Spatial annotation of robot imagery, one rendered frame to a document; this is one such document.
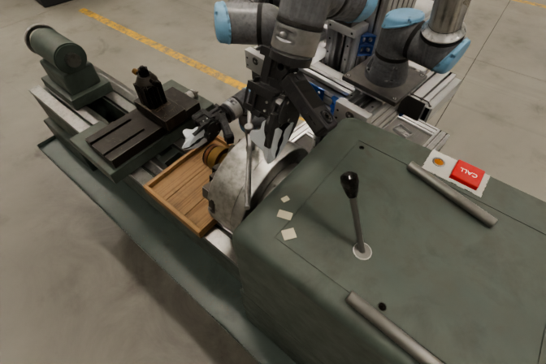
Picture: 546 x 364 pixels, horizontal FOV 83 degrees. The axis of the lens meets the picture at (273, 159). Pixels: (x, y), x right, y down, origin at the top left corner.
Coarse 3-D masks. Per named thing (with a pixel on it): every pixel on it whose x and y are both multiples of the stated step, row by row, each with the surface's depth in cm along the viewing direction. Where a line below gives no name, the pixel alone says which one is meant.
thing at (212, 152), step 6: (210, 150) 97; (216, 150) 95; (222, 150) 94; (204, 156) 97; (210, 156) 95; (216, 156) 94; (222, 156) 95; (204, 162) 99; (210, 162) 95; (216, 162) 94; (210, 168) 97
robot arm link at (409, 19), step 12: (396, 12) 97; (408, 12) 96; (420, 12) 95; (384, 24) 98; (396, 24) 94; (408, 24) 93; (420, 24) 93; (384, 36) 99; (396, 36) 96; (408, 36) 94; (384, 48) 101; (396, 48) 98
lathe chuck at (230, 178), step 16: (240, 144) 81; (224, 160) 79; (240, 160) 78; (256, 160) 77; (224, 176) 78; (240, 176) 77; (224, 192) 78; (208, 208) 85; (224, 208) 79; (224, 224) 84
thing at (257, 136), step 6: (252, 132) 59; (258, 132) 58; (276, 132) 55; (252, 138) 59; (258, 138) 58; (264, 138) 57; (276, 138) 56; (258, 144) 59; (276, 144) 57; (264, 150) 58; (270, 150) 57; (264, 156) 59; (270, 156) 58
